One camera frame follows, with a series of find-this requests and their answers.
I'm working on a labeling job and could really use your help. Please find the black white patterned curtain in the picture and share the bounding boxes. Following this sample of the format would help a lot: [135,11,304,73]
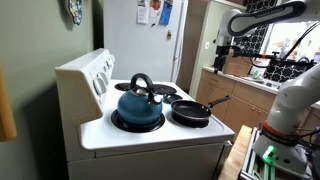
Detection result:
[233,0,279,55]

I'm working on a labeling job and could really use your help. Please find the brown cardboard box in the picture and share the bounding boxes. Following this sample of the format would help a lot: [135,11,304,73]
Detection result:
[222,53,253,78]

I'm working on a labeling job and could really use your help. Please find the white refrigerator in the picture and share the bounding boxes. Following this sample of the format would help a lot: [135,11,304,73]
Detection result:
[102,0,190,85]

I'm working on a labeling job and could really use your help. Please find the white paper sheet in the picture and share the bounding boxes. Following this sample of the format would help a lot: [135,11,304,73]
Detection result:
[135,0,150,26]

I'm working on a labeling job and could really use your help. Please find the large black coil burner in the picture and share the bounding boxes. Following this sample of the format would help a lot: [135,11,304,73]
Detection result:
[110,109,166,134]
[152,84,178,96]

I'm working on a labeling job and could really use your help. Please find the orange red fridge magnet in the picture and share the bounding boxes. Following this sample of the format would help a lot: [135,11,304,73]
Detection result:
[149,0,163,11]

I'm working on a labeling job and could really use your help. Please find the white kitchen countertop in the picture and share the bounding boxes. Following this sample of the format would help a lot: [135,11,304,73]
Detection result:
[202,65,320,110]

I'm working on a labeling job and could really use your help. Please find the dark round spoon rest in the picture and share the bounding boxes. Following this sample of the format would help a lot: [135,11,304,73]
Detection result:
[162,93,184,105]

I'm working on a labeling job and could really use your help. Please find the white electric stove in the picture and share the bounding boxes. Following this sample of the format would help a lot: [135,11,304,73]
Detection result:
[54,48,236,180]

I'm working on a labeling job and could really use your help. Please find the yellow wooden board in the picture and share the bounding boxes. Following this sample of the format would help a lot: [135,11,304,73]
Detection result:
[0,62,18,143]

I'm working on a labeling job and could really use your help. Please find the light wooden kitchen cabinets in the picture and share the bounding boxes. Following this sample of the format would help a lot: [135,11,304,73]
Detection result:
[195,69,320,143]

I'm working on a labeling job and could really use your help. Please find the large white stove knob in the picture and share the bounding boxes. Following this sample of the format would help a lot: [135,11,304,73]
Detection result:
[92,76,107,98]
[99,71,111,87]

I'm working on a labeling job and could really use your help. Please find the green item on counter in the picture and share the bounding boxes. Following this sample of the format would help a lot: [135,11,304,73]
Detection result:
[247,65,265,80]

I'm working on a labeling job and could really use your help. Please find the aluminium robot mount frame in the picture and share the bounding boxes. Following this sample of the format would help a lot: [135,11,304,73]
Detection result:
[239,127,316,180]

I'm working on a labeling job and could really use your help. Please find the blue kettle with black handle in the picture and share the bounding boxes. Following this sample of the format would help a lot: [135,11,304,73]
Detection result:
[116,72,164,127]

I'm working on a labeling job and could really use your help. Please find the black frying pan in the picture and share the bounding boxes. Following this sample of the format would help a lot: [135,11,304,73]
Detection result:
[170,95,232,122]

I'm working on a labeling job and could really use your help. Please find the blue paper note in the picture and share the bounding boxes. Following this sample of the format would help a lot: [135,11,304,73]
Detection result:
[158,0,174,27]

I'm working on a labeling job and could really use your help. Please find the colourful wall decoration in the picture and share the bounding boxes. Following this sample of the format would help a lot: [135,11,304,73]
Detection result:
[67,0,84,26]

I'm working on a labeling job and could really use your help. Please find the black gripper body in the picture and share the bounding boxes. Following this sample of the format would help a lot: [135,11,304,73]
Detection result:
[213,45,231,72]

